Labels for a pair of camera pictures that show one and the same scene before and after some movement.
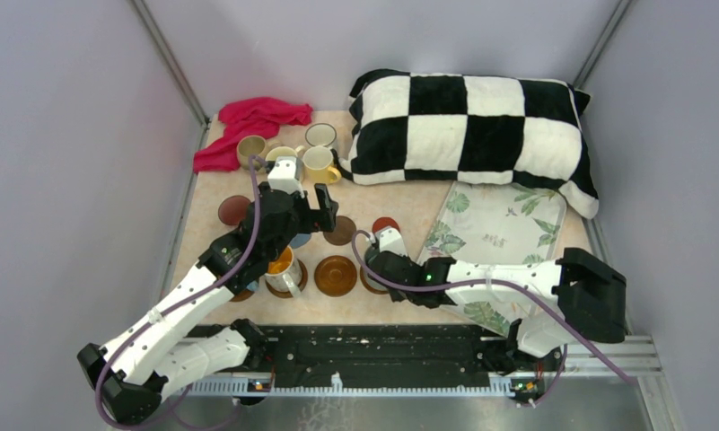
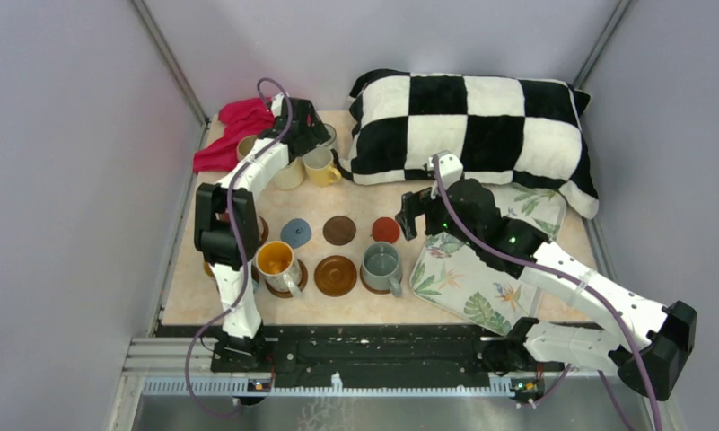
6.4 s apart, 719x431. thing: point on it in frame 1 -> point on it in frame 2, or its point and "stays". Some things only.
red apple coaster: (385, 222) stays
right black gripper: (396, 296) -> (414, 202)
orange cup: (284, 273) stays
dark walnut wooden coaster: (344, 233) stays
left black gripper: (320, 219) -> (316, 135)
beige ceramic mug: (250, 145) stays
